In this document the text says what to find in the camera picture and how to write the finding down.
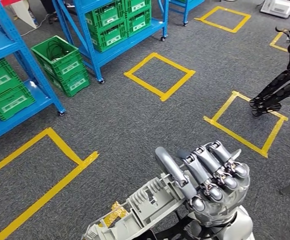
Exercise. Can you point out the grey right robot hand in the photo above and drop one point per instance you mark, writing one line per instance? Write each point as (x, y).
(217, 198)

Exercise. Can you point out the grey plastic wheel hubcap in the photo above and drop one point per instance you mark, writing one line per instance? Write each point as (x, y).
(145, 205)

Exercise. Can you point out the black humanoid robot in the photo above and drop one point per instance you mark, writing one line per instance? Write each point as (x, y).
(275, 89)

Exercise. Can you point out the green plastic crate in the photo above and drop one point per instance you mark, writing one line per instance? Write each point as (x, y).
(12, 102)
(69, 71)
(137, 6)
(0, 71)
(107, 39)
(138, 24)
(102, 16)
(77, 84)

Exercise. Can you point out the flat white floor platform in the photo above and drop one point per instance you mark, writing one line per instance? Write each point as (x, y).
(278, 7)

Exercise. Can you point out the black office chair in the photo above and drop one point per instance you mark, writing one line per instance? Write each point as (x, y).
(52, 18)

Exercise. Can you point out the person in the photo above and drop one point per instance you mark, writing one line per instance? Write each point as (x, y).
(47, 5)

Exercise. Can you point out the white desk with metal legs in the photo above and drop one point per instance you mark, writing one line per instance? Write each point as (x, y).
(22, 13)

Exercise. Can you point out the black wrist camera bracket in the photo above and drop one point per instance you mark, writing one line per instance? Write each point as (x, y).
(182, 230)

